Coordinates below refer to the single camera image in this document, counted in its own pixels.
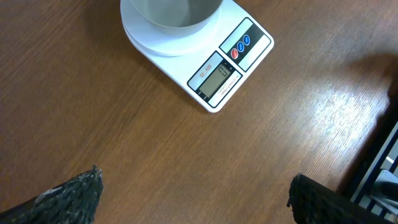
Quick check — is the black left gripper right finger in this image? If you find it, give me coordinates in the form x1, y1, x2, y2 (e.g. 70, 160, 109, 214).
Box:
287, 174, 389, 224

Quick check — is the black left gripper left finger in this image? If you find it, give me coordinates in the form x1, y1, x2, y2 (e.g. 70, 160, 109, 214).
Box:
1, 166, 104, 224

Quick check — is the white digital kitchen scale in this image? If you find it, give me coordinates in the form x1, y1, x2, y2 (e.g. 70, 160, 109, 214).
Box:
120, 0, 274, 113

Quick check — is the white plastic bowl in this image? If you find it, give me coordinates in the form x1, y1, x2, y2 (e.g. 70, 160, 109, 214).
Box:
130, 0, 223, 37

